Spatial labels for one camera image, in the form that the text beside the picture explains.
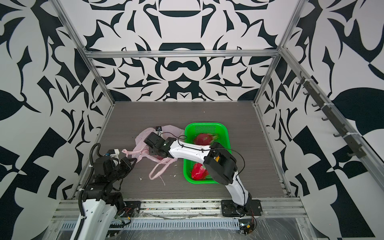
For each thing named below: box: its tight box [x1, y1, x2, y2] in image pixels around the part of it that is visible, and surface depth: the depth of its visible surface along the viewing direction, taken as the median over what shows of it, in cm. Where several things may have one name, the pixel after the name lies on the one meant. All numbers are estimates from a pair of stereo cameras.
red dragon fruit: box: [193, 133, 219, 146], surface depth 93 cm
